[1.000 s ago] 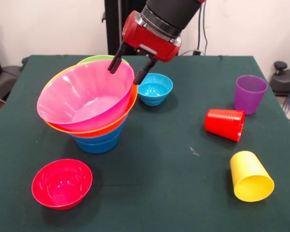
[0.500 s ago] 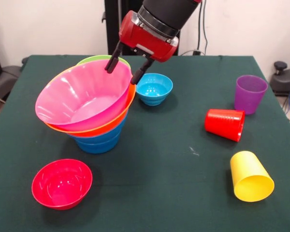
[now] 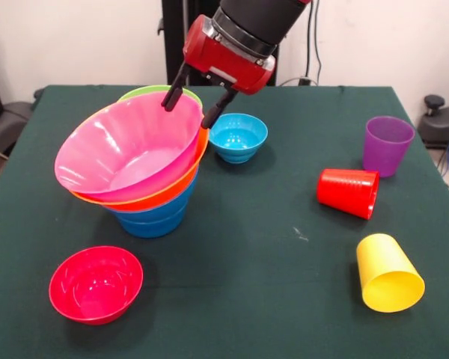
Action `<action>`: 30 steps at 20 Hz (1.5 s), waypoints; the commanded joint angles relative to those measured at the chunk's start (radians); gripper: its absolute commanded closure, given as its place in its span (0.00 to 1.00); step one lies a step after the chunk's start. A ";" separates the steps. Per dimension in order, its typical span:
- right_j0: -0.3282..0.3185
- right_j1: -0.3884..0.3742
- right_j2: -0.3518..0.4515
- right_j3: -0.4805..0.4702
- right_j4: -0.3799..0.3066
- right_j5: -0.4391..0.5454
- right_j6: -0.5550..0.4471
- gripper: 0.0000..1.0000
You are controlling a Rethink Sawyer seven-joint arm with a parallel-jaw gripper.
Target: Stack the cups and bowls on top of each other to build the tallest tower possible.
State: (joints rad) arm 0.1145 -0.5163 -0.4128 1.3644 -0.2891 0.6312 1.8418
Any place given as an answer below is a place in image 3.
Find yellow cup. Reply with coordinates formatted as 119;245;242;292
355;233;426;313

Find green bowl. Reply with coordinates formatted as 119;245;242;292
117;85;204;108

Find black wall cables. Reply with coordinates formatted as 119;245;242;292
280;0;323;87

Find large pink bowl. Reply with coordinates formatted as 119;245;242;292
54;91;204;203

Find small crimson bowl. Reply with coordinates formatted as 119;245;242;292
48;245;144;325

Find red cup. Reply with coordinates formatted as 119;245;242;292
316;168;381;221

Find ribbed blue bowl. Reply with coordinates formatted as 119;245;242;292
116;207;187;239

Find large orange bowl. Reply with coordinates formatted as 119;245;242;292
69;126;211;212

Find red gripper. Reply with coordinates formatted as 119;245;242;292
160;13;278;130

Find black pedestal leg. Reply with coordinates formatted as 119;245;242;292
418;94;449;150
0;100;33;154

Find purple cup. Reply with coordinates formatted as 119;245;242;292
361;115;415;179

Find large blue bowl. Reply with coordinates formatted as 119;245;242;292
104;166;201;225

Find small light blue bowl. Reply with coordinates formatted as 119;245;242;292
209;113;269;165

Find dark green tablecloth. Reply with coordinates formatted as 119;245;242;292
0;85;449;359

